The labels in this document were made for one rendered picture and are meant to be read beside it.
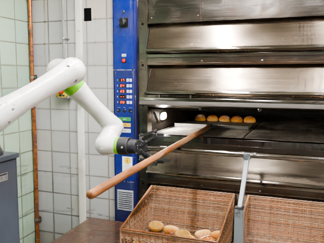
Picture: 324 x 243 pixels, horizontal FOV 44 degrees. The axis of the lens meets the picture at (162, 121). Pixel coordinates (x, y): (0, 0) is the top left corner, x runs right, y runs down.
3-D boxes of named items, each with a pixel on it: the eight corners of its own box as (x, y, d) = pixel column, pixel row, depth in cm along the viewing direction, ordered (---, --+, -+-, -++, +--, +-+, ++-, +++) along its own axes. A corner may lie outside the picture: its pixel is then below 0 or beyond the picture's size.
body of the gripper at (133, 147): (132, 137, 211) (149, 138, 208) (133, 153, 212) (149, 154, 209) (127, 139, 204) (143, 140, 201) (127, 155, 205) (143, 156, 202)
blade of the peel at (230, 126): (248, 129, 287) (248, 126, 286) (174, 126, 304) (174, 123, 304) (253, 124, 320) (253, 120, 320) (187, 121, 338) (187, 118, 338)
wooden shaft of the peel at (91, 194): (93, 200, 126) (93, 191, 125) (85, 199, 127) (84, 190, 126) (209, 129, 287) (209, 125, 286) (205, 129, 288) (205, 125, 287)
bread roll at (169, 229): (178, 225, 244) (177, 233, 241) (180, 231, 249) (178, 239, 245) (163, 223, 247) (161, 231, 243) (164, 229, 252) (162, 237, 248)
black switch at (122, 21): (119, 27, 259) (119, 10, 258) (128, 27, 257) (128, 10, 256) (116, 27, 256) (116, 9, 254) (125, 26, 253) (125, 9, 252)
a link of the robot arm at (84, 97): (63, 98, 206) (78, 92, 199) (73, 84, 213) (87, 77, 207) (109, 143, 223) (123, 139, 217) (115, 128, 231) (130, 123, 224)
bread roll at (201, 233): (211, 227, 240) (213, 236, 237) (208, 233, 245) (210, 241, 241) (195, 229, 238) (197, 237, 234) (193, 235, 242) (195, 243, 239)
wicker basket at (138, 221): (150, 224, 267) (150, 183, 264) (235, 236, 248) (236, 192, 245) (117, 254, 222) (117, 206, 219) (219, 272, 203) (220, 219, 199)
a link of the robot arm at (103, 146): (95, 158, 215) (88, 145, 207) (103, 141, 223) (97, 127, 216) (119, 160, 210) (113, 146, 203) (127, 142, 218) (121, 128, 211)
